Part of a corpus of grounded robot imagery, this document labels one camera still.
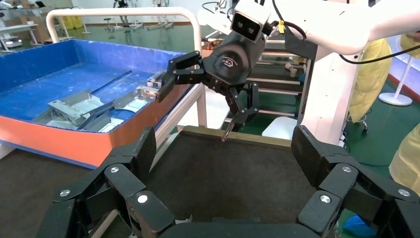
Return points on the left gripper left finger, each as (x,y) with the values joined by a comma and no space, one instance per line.
(128,184)

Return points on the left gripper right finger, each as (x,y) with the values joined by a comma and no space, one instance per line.
(341,184)

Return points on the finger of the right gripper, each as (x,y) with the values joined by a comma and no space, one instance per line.
(241,118)
(183,74)

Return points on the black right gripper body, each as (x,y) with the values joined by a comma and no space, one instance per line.
(229,62)

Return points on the stamped sheet metal part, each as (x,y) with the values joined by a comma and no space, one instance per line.
(134,100)
(87,98)
(108,124)
(154,83)
(62,111)

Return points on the aluminium conveyor leg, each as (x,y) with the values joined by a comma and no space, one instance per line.
(201,111)

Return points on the blue plastic item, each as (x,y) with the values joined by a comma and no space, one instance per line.
(359,228)

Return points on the beige cylinder part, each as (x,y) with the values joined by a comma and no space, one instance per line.
(291,70)

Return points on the yellow plastic cover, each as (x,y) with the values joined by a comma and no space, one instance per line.
(408,161)
(370,78)
(411,42)

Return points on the large black rubber mat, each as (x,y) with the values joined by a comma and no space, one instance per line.
(32,197)

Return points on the white round-base stand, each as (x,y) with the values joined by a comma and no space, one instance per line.
(395,98)

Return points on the white foam board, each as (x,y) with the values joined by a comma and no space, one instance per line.
(5,151)

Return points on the blue corrugated plastic box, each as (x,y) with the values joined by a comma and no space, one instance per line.
(39,75)

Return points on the cardboard box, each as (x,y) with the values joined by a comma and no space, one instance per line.
(41,29)

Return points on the white workbench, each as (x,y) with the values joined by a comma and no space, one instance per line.
(16,29)

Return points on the aluminium conveyor rail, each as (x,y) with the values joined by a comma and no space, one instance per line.
(183,108)

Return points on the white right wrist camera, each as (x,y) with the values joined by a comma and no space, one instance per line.
(249,19)

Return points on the white metal rack frame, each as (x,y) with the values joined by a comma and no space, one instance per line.
(328,98)

